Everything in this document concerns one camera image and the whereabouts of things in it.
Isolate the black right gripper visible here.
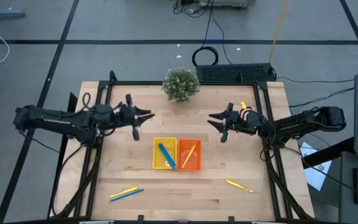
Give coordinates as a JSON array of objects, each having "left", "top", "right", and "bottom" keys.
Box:
[{"left": 208, "top": 103, "right": 247, "bottom": 143}]

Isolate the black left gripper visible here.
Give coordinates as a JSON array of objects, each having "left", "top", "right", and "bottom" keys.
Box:
[{"left": 116, "top": 94, "right": 155, "bottom": 141}]

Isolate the blue pen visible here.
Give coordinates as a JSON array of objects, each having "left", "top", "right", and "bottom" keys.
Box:
[
  {"left": 158, "top": 144, "right": 175, "bottom": 170},
  {"left": 160, "top": 142, "right": 177, "bottom": 169},
  {"left": 109, "top": 189, "right": 145, "bottom": 203}
]

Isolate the yellow plastic basket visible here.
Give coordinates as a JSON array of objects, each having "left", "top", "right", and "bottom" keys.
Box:
[{"left": 152, "top": 137, "right": 178, "bottom": 170}]

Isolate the orange plastic basket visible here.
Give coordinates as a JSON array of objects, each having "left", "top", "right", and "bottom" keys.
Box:
[{"left": 177, "top": 138, "right": 203, "bottom": 172}]

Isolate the green potted plant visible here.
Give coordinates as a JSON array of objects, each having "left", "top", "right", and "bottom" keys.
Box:
[{"left": 162, "top": 67, "right": 201, "bottom": 103}]

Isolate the black triangular panel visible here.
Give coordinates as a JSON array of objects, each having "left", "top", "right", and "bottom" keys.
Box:
[{"left": 68, "top": 91, "right": 78, "bottom": 113}]

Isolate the white paper sheet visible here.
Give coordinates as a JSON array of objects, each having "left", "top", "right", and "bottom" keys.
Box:
[{"left": 299, "top": 141, "right": 334, "bottom": 192}]

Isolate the black desk beam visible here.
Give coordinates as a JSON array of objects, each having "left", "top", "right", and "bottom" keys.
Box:
[{"left": 303, "top": 136, "right": 356, "bottom": 169}]

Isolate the grey equipment cart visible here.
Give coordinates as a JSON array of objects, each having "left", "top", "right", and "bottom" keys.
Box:
[{"left": 199, "top": 0, "right": 257, "bottom": 9}]

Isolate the grey metal desk foot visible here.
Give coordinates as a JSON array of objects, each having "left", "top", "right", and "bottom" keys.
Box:
[{"left": 0, "top": 0, "right": 26, "bottom": 19}]

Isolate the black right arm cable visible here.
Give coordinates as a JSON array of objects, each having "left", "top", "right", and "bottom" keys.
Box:
[{"left": 242, "top": 106, "right": 260, "bottom": 122}]

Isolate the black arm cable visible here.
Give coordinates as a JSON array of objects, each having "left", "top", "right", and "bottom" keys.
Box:
[
  {"left": 242, "top": 106, "right": 260, "bottom": 122},
  {"left": 81, "top": 92, "right": 127, "bottom": 116}
]

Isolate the black metal table frame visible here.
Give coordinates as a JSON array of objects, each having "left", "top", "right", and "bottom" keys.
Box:
[{"left": 47, "top": 70, "right": 316, "bottom": 224}]

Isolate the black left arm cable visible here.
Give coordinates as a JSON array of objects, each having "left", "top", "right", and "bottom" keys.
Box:
[{"left": 81, "top": 92, "right": 127, "bottom": 116}]

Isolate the black coiled cable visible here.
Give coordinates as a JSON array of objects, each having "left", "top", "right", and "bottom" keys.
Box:
[{"left": 191, "top": 0, "right": 220, "bottom": 68}]

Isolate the thin black cable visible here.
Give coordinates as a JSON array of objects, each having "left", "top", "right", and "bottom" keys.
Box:
[{"left": 211, "top": 12, "right": 233, "bottom": 65}]

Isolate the black floor cable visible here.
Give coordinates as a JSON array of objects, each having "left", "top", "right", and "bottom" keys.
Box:
[
  {"left": 289, "top": 87, "right": 356, "bottom": 109},
  {"left": 275, "top": 76, "right": 356, "bottom": 85}
]

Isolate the yellow hanging cable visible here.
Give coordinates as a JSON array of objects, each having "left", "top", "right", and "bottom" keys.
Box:
[{"left": 268, "top": 0, "right": 289, "bottom": 65}]

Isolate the black left base cable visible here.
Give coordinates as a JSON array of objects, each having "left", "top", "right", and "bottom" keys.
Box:
[{"left": 50, "top": 144, "right": 86, "bottom": 217}]

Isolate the black cable bundle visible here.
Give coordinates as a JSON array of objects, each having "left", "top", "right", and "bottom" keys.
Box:
[{"left": 172, "top": 0, "right": 213, "bottom": 19}]

